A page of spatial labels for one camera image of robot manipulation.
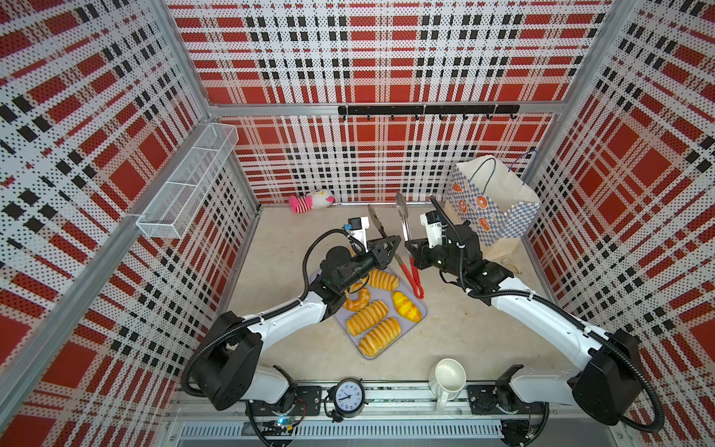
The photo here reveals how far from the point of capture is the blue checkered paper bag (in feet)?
2.86

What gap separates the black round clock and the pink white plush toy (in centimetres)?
69

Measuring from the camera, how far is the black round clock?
0.72 metres

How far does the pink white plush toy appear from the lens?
1169 mm
